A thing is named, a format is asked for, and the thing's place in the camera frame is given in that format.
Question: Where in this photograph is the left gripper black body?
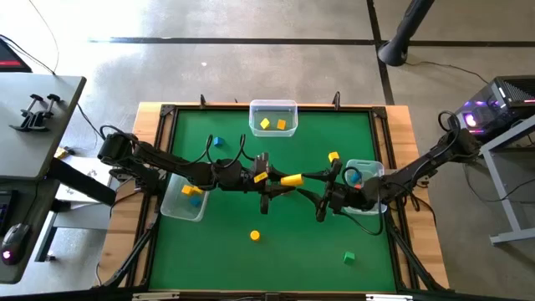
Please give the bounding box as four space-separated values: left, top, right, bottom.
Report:
233 152 272 215

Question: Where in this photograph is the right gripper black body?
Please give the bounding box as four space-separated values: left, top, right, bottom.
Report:
316 160 369 223

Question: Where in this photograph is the tall yellow wooden cylinder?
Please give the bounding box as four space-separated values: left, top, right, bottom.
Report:
280 173 305 187

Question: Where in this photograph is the clear plastic bin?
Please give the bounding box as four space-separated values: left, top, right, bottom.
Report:
344 158 385 217
248 99 299 138
160 171 210 222

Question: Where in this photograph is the green felt mat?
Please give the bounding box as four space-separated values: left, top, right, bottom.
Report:
149 109 397 293

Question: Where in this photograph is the black stand pole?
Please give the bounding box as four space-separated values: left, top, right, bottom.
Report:
377 0 436 68

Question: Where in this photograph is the glass computer case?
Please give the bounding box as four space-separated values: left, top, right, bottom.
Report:
446 74 535 145

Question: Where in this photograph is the grey desk top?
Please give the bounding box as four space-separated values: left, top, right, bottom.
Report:
0 73 88 181

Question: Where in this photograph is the black screw clamp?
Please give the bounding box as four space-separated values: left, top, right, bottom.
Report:
8 93 45 132
25 93 63 133

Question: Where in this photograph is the dark desk top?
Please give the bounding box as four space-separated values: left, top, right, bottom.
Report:
0 178 62 285

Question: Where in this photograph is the black computer mouse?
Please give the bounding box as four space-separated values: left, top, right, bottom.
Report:
0 222 32 267

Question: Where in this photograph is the black keyboard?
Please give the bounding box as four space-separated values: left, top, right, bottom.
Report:
0 190 16 236

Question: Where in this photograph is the black monitor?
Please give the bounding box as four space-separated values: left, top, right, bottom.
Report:
0 36 33 74

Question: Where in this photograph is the silver metal bracket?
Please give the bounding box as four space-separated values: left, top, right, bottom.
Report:
365 293 414 301
131 292 181 301

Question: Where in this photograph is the white metal base plate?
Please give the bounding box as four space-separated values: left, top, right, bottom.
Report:
41 156 126 263

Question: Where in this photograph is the black floor cable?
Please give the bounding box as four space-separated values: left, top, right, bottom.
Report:
405 60 491 86
76 103 105 139

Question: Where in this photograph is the white metal table frame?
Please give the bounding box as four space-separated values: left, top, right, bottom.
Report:
478 115 535 246

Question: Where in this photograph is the black monitor cable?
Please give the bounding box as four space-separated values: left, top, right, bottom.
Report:
0 33 57 76

